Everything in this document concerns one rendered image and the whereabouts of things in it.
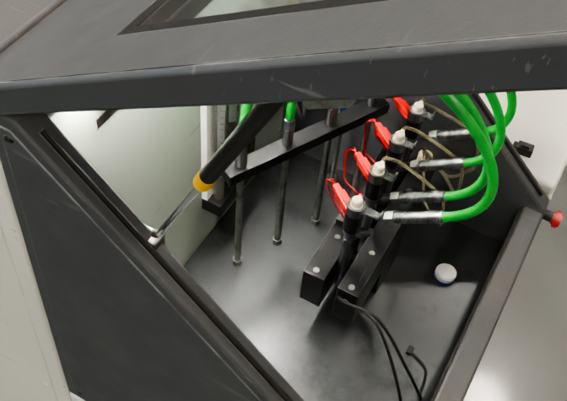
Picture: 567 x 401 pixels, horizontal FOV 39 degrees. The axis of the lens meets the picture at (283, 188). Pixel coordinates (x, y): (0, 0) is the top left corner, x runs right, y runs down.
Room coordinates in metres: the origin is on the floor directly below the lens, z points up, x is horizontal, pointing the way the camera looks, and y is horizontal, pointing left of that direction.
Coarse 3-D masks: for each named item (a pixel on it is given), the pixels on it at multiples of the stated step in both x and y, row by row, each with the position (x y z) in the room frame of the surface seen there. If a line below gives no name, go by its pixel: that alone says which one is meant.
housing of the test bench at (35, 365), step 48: (0, 0) 0.70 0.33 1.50; (48, 0) 0.71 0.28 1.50; (0, 48) 0.63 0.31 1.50; (0, 192) 0.59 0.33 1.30; (0, 240) 0.61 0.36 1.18; (0, 288) 0.62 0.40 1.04; (0, 336) 0.64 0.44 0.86; (48, 336) 0.59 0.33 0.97; (0, 384) 0.66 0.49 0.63; (48, 384) 0.61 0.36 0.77
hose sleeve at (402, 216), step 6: (432, 210) 0.74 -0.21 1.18; (396, 216) 0.74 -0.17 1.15; (402, 216) 0.74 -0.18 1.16; (408, 216) 0.73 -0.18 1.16; (414, 216) 0.73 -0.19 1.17; (420, 216) 0.73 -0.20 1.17; (426, 216) 0.72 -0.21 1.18; (432, 216) 0.72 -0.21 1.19; (438, 216) 0.72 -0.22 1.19; (396, 222) 0.74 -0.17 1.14; (402, 222) 0.73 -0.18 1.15; (408, 222) 0.73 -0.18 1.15; (414, 222) 0.73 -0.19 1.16; (420, 222) 0.72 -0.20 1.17; (426, 222) 0.72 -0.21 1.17; (432, 222) 0.72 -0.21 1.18; (438, 222) 0.71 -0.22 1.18; (444, 222) 0.72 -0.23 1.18
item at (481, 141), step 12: (444, 96) 0.73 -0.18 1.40; (240, 108) 0.85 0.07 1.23; (456, 108) 0.73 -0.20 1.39; (240, 120) 0.85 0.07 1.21; (468, 120) 0.72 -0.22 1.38; (480, 132) 0.72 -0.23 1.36; (480, 144) 0.71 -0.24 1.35; (492, 156) 0.71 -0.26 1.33; (492, 168) 0.70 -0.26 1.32; (492, 180) 0.70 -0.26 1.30; (492, 192) 0.69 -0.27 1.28; (480, 204) 0.70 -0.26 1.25; (444, 216) 0.72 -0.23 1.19; (456, 216) 0.71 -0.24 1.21; (468, 216) 0.70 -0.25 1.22
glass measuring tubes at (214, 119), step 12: (204, 108) 0.89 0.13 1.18; (216, 108) 0.89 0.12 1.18; (228, 108) 0.93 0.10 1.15; (204, 120) 0.89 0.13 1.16; (216, 120) 0.89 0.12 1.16; (228, 120) 0.93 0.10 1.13; (204, 132) 0.89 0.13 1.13; (216, 132) 0.89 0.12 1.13; (228, 132) 0.92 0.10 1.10; (204, 144) 0.89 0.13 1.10; (216, 144) 0.89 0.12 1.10; (252, 144) 0.99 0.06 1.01; (204, 156) 0.89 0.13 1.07; (204, 192) 0.89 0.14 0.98; (216, 192) 0.89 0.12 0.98; (228, 192) 0.91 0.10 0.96; (204, 204) 0.89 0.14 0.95; (216, 204) 0.88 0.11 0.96; (228, 204) 0.90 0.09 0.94
